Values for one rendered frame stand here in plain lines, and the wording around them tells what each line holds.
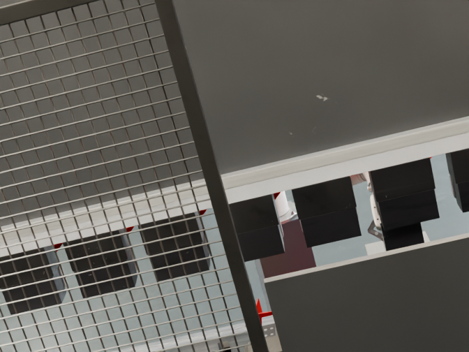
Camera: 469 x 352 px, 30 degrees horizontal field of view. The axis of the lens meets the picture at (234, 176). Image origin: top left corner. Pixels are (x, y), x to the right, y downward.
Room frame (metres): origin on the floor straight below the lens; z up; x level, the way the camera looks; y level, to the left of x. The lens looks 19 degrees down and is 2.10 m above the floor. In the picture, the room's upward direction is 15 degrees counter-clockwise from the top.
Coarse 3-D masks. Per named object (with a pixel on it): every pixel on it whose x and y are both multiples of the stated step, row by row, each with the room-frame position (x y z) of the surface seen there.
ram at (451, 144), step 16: (432, 144) 2.00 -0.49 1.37; (448, 144) 2.00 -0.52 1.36; (464, 144) 2.00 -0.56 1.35; (352, 160) 2.02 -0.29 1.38; (368, 160) 2.02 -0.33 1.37; (384, 160) 2.02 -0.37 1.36; (400, 160) 2.01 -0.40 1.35; (288, 176) 2.04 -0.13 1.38; (304, 176) 2.04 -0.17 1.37; (320, 176) 2.03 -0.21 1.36; (336, 176) 2.03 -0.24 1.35; (240, 192) 2.05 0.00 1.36; (256, 192) 2.05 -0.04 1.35; (272, 192) 2.04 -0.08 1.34; (144, 208) 2.07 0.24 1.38; (160, 208) 2.07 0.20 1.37; (176, 208) 2.07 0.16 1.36; (192, 208) 2.06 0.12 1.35; (208, 208) 2.06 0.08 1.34; (80, 224) 2.09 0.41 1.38; (96, 224) 2.09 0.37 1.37; (112, 224) 2.08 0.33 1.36; (128, 224) 2.08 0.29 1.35; (16, 240) 2.11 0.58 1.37; (48, 240) 2.10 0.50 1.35; (64, 240) 2.10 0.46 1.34; (0, 256) 2.11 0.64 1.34
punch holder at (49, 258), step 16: (16, 256) 2.11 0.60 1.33; (32, 256) 2.11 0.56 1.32; (48, 256) 2.11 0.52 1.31; (0, 272) 2.12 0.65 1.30; (48, 272) 2.10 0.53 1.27; (16, 288) 2.11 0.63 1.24; (32, 288) 2.11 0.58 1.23; (48, 288) 2.10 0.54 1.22; (64, 288) 2.16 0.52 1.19; (16, 304) 2.11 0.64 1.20; (32, 304) 2.11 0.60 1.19; (48, 304) 2.11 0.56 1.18
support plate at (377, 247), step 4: (424, 232) 2.32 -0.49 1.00; (424, 236) 2.29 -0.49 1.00; (424, 240) 2.26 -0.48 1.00; (428, 240) 2.26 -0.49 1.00; (368, 244) 2.33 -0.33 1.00; (372, 244) 2.33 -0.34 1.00; (376, 244) 2.32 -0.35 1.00; (380, 244) 2.31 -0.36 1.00; (368, 248) 2.31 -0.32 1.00; (372, 248) 2.30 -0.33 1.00; (376, 248) 2.30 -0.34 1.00; (380, 248) 2.29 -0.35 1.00; (384, 248) 2.28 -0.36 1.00; (368, 252) 2.28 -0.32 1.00; (372, 252) 2.28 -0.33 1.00; (376, 252) 2.27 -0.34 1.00; (380, 252) 2.26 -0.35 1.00
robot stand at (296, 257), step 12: (288, 228) 2.66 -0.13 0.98; (300, 228) 2.67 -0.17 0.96; (288, 240) 2.66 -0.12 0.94; (300, 240) 2.67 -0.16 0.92; (288, 252) 2.66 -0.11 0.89; (300, 252) 2.66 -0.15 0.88; (312, 252) 2.67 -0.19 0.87; (264, 264) 2.65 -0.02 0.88; (276, 264) 2.66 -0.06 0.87; (288, 264) 2.66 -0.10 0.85; (300, 264) 2.66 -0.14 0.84; (312, 264) 2.67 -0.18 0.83; (264, 276) 2.65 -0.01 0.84; (264, 288) 2.76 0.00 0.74
